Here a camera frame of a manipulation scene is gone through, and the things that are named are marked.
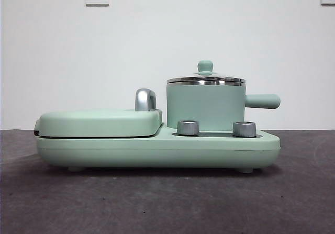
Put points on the glass lid green knob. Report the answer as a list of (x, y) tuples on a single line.
[(205, 66)]

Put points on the green breakfast machine base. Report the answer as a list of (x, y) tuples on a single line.
[(157, 150)]

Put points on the silver control knob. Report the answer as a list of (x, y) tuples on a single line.
[(188, 128), (244, 128)]

